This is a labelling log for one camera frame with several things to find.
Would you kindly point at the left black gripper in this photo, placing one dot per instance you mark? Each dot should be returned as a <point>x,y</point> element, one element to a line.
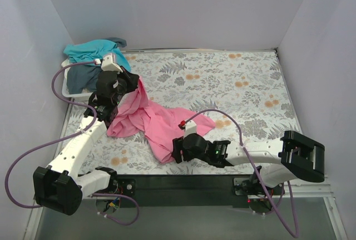
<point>131,78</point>

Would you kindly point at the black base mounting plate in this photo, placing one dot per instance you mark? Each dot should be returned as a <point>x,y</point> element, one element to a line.
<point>187,190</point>

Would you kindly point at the pink t shirt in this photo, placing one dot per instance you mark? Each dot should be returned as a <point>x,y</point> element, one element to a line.
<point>160,125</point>

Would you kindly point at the grey blue t shirt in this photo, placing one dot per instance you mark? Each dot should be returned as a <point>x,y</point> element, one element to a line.
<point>121,44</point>

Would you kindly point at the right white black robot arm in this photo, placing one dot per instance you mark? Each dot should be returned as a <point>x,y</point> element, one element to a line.
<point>293,156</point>

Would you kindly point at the white plastic basket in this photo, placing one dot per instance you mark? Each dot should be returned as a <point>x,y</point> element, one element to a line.
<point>78,82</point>

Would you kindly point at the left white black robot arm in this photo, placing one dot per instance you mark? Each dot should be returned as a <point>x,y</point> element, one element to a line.
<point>59,186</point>

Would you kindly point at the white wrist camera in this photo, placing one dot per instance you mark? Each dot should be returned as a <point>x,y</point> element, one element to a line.
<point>189,127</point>
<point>108,63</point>

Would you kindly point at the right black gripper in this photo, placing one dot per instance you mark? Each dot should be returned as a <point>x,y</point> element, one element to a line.
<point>177,150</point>

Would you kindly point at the teal t shirt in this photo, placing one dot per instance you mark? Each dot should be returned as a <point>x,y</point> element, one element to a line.
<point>95,49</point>

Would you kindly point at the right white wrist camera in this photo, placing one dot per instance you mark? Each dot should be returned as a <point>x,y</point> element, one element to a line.
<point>189,127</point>

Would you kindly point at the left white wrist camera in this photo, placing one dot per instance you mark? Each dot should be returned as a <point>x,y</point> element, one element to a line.
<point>108,63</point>

